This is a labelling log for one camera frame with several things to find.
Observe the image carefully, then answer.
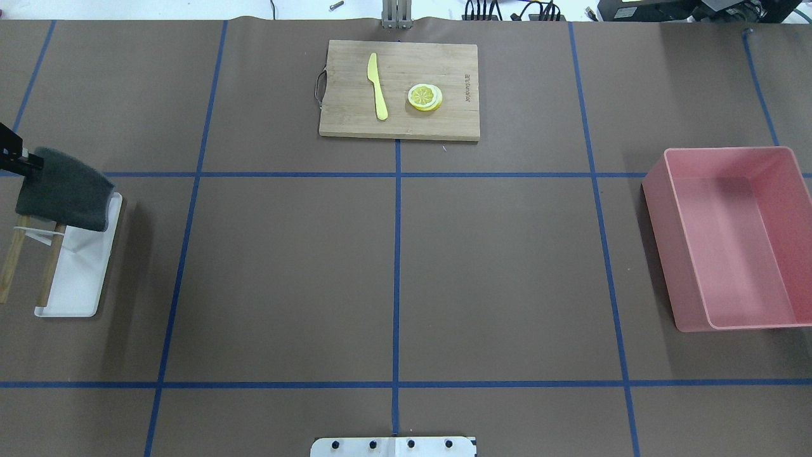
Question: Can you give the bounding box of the bamboo cutting board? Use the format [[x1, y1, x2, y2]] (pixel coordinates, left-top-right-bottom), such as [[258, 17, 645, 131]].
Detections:
[[318, 39, 481, 142]]

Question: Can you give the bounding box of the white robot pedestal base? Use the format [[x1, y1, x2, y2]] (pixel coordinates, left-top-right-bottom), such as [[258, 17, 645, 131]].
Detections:
[[310, 436, 478, 456]]

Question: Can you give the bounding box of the white rectangular tray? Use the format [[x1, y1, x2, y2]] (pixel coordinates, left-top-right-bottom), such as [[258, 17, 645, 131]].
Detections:
[[34, 192, 124, 318]]

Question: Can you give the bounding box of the dark grey cleaning cloth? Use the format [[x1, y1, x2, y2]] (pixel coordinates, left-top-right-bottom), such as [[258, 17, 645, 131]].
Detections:
[[15, 147, 115, 232]]

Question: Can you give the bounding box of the pink plastic bin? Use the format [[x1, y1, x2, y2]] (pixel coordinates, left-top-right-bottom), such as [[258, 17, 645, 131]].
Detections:
[[642, 147, 811, 333]]

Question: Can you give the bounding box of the yellow lemon slice toy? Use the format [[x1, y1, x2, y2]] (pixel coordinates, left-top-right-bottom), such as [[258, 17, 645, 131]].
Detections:
[[407, 83, 443, 112]]

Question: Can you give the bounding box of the yellow plastic knife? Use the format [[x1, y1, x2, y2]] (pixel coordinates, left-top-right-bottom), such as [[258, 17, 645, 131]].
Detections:
[[366, 52, 389, 121]]

